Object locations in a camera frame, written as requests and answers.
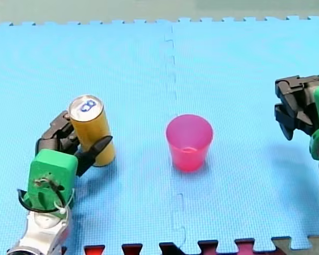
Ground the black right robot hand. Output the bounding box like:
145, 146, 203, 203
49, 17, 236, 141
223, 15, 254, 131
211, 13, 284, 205
274, 75, 319, 141

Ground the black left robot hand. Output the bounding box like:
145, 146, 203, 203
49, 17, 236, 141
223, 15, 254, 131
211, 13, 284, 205
35, 110, 114, 178

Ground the yellow drink can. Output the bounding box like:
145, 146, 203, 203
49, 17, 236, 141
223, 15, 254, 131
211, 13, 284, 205
68, 94, 116, 167

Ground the pink plastic cup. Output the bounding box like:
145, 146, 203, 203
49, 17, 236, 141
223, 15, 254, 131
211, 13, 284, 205
165, 114, 214, 173

